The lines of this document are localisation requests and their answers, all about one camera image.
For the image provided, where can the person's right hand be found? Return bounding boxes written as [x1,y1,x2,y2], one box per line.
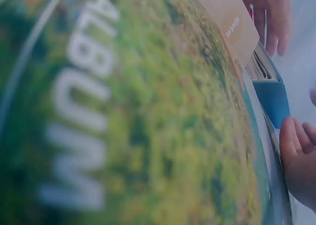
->
[278,87,316,204]

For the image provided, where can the person's left hand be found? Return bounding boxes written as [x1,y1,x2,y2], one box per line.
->
[236,0,292,58]

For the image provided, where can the green landscape photo album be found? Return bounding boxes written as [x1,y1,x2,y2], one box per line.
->
[0,0,294,225]

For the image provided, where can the beige paper card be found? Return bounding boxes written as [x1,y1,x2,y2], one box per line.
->
[189,0,260,80]

